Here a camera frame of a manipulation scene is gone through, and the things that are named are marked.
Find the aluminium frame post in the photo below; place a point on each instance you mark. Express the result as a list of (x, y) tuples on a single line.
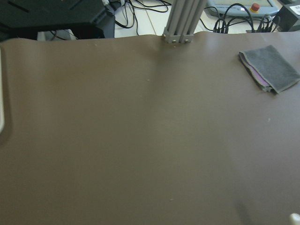
[(182, 20)]

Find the teach pendant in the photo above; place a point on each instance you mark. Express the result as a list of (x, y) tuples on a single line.
[(256, 8)]

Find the folded grey cloth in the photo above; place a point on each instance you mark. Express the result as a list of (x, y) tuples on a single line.
[(269, 69)]

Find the beige rabbit tray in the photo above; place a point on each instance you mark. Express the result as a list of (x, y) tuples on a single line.
[(2, 117)]

